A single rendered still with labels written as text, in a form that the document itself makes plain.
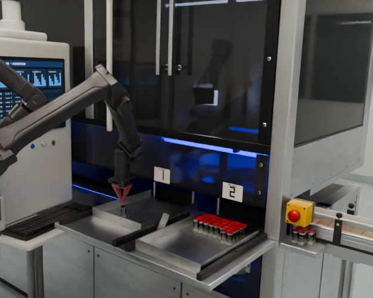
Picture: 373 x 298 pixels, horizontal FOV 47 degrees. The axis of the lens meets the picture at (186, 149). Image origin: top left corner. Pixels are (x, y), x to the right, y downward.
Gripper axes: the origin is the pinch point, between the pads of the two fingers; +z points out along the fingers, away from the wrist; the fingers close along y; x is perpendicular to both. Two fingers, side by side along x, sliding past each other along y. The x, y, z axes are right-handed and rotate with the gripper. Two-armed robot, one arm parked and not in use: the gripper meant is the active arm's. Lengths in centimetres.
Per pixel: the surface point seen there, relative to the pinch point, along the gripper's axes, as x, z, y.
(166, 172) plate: -10.4, -8.1, 17.8
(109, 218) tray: 1.9, 5.9, -5.6
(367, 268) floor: -100, 95, 195
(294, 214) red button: -65, -5, 0
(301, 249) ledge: -67, 8, 2
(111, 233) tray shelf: -4.6, 7.4, -14.9
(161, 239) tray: -22.6, 7.2, -11.6
